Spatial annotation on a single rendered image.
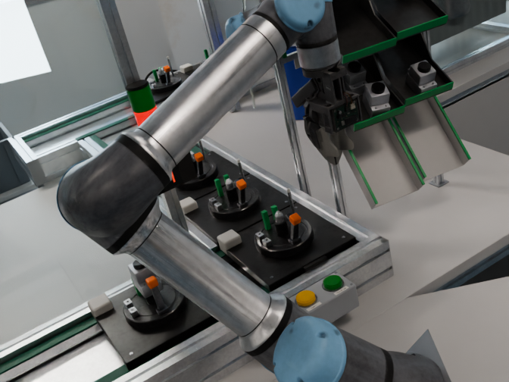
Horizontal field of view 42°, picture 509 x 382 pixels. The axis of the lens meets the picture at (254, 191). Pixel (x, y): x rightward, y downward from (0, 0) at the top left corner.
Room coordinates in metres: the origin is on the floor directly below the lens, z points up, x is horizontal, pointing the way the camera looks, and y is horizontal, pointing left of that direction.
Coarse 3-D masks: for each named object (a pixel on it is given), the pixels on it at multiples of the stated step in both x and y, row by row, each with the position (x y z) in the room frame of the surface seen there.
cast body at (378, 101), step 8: (368, 88) 1.40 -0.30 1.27; (376, 88) 1.38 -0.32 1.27; (384, 88) 1.38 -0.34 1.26; (368, 96) 1.39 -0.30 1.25; (376, 96) 1.37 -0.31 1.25; (384, 96) 1.37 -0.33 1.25; (368, 104) 1.39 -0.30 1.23; (376, 104) 1.38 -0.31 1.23; (384, 104) 1.38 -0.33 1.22; (368, 112) 1.40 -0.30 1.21; (376, 112) 1.37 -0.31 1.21; (384, 112) 1.38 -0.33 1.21
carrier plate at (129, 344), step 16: (112, 304) 1.26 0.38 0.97; (192, 304) 1.18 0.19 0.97; (96, 320) 1.22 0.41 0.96; (112, 320) 1.20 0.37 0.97; (176, 320) 1.14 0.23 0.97; (192, 320) 1.13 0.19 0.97; (208, 320) 1.12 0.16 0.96; (112, 336) 1.14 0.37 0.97; (128, 336) 1.13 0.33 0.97; (144, 336) 1.12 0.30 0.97; (160, 336) 1.10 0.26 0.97; (176, 336) 1.09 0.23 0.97; (128, 352) 1.08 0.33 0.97; (144, 352) 1.06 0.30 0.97; (160, 352) 1.07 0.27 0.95; (128, 368) 1.05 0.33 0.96
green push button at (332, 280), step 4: (328, 276) 1.15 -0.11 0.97; (332, 276) 1.15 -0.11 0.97; (336, 276) 1.15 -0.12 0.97; (324, 280) 1.14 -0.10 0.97; (328, 280) 1.14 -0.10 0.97; (332, 280) 1.14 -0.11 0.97; (336, 280) 1.13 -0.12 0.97; (340, 280) 1.13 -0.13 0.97; (324, 284) 1.13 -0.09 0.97; (328, 284) 1.13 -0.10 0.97; (332, 284) 1.12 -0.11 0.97; (336, 284) 1.12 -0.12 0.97; (340, 284) 1.12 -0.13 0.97; (328, 288) 1.12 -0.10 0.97; (332, 288) 1.12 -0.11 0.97; (336, 288) 1.12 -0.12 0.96
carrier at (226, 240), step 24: (288, 192) 1.38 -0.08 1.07; (264, 216) 1.36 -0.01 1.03; (312, 216) 1.41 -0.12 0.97; (240, 240) 1.37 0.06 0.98; (264, 240) 1.30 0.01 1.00; (288, 240) 1.30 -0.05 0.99; (312, 240) 1.30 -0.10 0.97; (336, 240) 1.28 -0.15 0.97; (240, 264) 1.30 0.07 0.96; (264, 264) 1.26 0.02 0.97; (288, 264) 1.24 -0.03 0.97
